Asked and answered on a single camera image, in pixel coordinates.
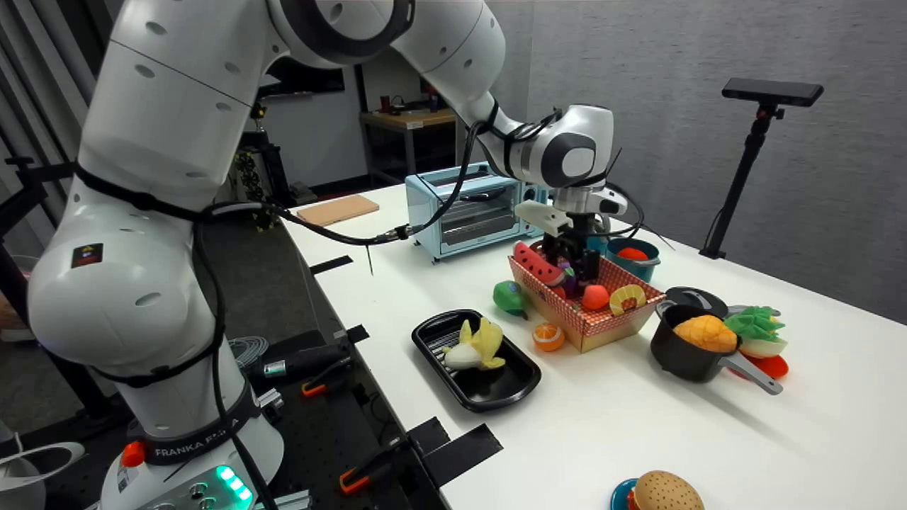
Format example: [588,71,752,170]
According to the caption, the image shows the green leafy vegetable plush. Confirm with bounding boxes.
[723,303,788,364]

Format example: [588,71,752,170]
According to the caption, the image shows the orange half toy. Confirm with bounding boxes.
[531,322,569,358]

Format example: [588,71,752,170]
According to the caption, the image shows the burger toy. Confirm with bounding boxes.
[626,469,707,510]

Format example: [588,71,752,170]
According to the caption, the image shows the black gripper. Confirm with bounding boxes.
[541,214,606,285]

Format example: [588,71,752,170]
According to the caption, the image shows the black camera on tripod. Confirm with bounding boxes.
[234,93,286,210]

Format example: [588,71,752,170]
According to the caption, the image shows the teal toy pot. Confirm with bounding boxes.
[605,235,664,285]

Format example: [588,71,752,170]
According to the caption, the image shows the light blue toaster oven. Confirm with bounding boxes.
[405,163,533,263]

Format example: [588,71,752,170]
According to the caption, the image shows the wooden crate of toy fruit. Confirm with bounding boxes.
[507,238,670,354]

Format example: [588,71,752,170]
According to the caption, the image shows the white round dish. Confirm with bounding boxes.
[0,439,88,510]

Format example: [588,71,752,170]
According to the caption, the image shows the black camera on stand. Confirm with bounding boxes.
[698,76,829,261]

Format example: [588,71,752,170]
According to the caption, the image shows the wooden background desk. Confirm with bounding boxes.
[364,106,460,176]

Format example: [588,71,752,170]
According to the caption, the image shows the watermelon slice plush toy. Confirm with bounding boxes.
[507,241,569,286]

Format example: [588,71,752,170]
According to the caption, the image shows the orange bread plush toy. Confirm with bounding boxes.
[672,313,741,358]

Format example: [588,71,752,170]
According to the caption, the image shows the orange-red ball fruit toy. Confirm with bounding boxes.
[579,285,612,314]

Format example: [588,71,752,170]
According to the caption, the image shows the tan wooden board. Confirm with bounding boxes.
[296,193,384,229]

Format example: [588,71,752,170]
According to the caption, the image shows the yellow banana plush toy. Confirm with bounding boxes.
[442,314,507,374]

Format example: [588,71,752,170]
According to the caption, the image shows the teal small plate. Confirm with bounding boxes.
[606,477,640,510]

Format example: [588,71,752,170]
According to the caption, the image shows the peach half toy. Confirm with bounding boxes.
[606,282,649,317]

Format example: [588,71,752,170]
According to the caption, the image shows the orange black clamp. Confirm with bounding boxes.
[299,358,364,404]
[338,443,415,500]

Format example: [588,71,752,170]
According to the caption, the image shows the black teal hand tool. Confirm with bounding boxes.
[248,340,350,385]

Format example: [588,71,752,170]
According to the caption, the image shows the black oven tray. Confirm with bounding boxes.
[408,307,544,415]

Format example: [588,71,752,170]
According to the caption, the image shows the red plush toy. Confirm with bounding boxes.
[747,351,795,384]

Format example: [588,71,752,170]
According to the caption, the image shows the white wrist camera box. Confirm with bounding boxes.
[513,201,577,238]

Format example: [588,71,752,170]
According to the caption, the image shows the green fruit toy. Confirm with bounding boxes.
[490,279,531,322]

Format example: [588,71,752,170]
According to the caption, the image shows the black toy pot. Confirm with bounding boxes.
[649,285,786,398]

